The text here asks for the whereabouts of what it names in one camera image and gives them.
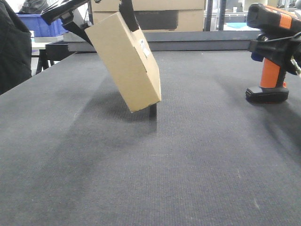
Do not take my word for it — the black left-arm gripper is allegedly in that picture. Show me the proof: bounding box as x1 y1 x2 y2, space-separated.
40 0 139 47

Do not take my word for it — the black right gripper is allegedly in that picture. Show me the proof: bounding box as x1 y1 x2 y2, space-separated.
249 33 301 75

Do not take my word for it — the orange black barcode scanner gun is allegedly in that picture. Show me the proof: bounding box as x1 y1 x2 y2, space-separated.
246 3 301 103

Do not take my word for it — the brown cardboard package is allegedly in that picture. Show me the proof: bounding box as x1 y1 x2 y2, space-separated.
85 12 161 113

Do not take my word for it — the large EcoFlow cardboard box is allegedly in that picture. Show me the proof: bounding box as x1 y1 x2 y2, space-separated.
91 0 206 33

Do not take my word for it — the blue plastic tray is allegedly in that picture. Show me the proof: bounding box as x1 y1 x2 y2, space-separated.
223 22 252 31

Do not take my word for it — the black side stand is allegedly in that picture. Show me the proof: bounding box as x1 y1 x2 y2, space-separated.
32 40 74 74

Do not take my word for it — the white barcode label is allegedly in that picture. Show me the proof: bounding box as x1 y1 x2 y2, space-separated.
139 39 151 58

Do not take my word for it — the blue plastic crate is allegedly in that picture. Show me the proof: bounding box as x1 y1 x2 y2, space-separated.
17 14 68 37

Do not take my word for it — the black bag in crate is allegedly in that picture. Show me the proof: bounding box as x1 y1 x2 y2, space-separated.
18 0 48 14

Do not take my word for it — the black jacket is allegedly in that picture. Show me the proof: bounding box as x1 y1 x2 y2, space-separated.
0 0 32 94

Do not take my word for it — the black vertical post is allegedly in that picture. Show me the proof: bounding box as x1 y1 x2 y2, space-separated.
205 0 213 32
218 0 227 31

